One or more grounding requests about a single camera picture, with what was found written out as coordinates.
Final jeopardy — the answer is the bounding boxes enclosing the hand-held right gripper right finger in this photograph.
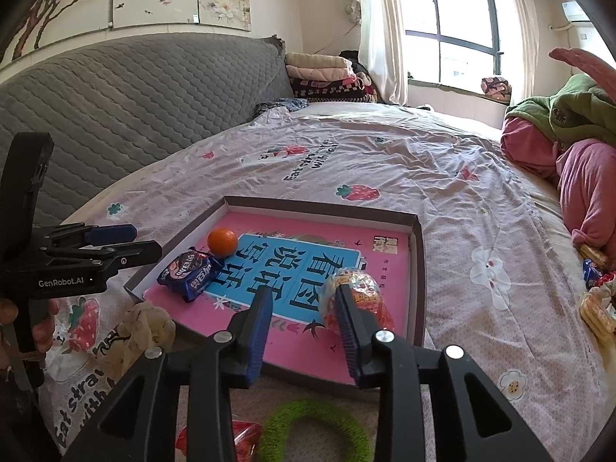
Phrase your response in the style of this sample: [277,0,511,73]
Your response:
[334,284,554,462]

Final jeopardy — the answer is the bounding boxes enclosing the dark blue patterned cloth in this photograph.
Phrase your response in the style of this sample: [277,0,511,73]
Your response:
[253,97,309,116]

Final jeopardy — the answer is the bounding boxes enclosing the orange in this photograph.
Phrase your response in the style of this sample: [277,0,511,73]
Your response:
[207,228,239,257]

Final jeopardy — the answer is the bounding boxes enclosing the cream folded blanket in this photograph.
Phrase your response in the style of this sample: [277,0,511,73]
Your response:
[285,52,353,70]

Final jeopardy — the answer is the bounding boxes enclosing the strawberry print bedsheet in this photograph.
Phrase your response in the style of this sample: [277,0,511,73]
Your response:
[38,103,616,462]

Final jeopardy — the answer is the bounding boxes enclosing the yellow biscuit packet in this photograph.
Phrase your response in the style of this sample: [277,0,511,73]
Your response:
[577,244,611,266]
[579,293,616,345]

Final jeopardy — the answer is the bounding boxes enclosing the clear snack packet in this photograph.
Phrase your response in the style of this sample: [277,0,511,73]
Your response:
[320,269,395,335]

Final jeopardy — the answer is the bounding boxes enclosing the green blanket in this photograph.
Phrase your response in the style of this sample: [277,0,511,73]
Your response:
[504,73,616,147]

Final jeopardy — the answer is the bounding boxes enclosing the window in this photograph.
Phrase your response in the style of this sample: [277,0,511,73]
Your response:
[404,0,504,92]

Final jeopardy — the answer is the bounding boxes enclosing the pink book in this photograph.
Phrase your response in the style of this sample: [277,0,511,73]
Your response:
[142,211,412,386]

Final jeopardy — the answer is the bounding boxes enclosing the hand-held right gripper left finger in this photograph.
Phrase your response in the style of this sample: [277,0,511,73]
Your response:
[62,286,274,462]

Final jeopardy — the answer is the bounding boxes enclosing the small blue white packet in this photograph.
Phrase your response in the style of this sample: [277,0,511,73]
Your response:
[582,259,606,290]

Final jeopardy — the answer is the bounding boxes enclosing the white air conditioner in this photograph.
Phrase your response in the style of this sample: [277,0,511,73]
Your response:
[561,1,595,22]

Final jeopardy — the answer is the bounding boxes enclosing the green fuzzy ring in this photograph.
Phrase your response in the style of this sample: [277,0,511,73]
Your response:
[257,398,373,462]

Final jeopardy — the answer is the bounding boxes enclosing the dark checkered folded blanket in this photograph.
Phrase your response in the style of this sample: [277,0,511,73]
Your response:
[291,77,381,103]

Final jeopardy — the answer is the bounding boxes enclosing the white curtain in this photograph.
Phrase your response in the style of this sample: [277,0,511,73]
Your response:
[356,0,410,107]
[500,0,542,107]

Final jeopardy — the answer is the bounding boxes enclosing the red snack packet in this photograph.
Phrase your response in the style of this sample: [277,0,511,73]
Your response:
[176,421,263,462]

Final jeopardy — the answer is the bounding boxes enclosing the grey quilted headboard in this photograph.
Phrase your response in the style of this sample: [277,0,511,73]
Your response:
[0,36,294,224]

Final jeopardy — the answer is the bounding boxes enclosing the person's left hand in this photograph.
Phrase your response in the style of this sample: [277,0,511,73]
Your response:
[0,297,61,371]

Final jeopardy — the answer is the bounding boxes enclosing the pink patterned bag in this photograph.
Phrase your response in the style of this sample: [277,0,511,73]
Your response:
[480,76,512,102]

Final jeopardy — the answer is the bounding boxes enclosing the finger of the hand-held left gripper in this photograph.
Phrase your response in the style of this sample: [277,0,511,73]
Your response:
[42,223,138,251]
[47,239,163,276]

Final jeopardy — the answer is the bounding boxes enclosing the crumpled cream bag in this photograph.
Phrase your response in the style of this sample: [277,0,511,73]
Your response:
[99,301,176,386]

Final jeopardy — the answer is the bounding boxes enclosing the black garment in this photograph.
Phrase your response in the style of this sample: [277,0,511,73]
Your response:
[339,50,372,87]

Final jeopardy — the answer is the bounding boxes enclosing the pink quilted cushion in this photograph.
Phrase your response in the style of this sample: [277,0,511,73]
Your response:
[549,47,616,78]

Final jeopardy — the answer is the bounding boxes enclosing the blue snack packet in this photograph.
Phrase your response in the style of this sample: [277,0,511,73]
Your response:
[157,247,225,303]

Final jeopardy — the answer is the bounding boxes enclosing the shallow cardboard box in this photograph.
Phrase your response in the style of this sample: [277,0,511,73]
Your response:
[124,196,427,386]

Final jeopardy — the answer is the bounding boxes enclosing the pink quilt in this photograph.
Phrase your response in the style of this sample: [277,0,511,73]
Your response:
[500,116,616,270]

